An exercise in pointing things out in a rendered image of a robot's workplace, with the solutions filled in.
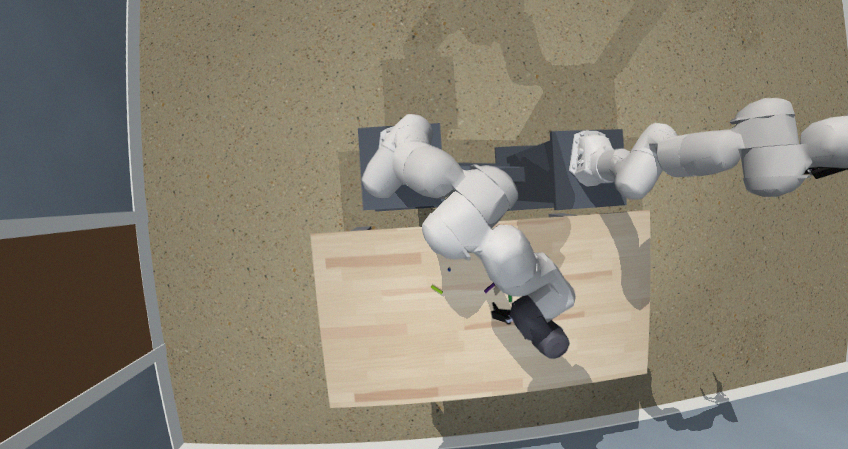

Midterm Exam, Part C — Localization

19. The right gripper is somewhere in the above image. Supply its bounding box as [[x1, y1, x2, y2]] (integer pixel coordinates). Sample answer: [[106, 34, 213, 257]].
[[491, 302, 512, 325]]

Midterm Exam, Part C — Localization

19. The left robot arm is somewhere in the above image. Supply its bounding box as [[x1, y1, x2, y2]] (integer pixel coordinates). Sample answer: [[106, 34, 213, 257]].
[[569, 98, 848, 200]]

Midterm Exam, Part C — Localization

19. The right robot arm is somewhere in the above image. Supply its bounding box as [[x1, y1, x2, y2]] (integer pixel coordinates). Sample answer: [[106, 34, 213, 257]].
[[362, 114, 576, 359]]

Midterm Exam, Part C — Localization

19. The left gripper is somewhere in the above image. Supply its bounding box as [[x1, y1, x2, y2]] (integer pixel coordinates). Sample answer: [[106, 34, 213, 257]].
[[804, 167, 848, 179]]

